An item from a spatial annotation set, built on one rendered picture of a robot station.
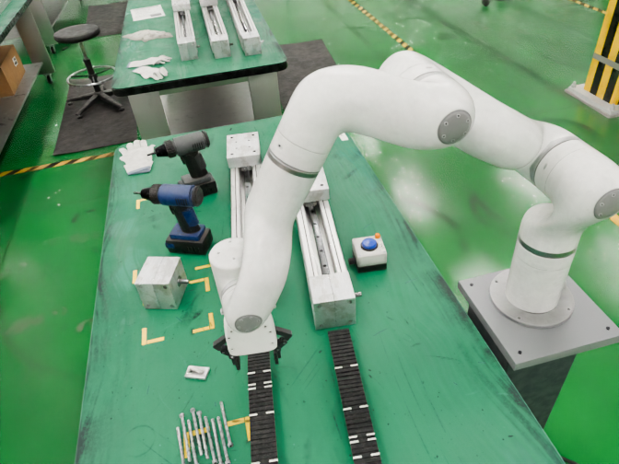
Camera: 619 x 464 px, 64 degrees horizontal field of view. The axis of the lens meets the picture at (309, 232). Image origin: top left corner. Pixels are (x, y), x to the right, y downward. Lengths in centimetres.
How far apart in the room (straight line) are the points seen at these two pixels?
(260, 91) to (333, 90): 215
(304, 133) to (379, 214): 85
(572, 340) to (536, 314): 9
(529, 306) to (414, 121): 66
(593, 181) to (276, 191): 55
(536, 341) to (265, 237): 69
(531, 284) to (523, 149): 39
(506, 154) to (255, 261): 46
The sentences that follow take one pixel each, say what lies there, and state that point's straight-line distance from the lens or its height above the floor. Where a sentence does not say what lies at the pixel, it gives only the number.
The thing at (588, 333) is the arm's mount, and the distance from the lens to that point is 129.
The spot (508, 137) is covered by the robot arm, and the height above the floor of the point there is 131.
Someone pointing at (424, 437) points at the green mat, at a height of 78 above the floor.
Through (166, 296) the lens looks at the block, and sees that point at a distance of 132.
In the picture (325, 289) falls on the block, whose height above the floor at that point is 87.
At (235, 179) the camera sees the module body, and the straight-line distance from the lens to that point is 162.
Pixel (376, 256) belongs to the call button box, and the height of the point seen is 83.
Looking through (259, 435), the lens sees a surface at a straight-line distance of 105.
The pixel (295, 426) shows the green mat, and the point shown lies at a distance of 109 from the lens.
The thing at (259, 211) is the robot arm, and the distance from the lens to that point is 80.
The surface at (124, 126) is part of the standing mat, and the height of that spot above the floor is 2.
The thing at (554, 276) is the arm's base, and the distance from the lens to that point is 120.
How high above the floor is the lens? 173
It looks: 39 degrees down
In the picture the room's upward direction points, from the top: 5 degrees counter-clockwise
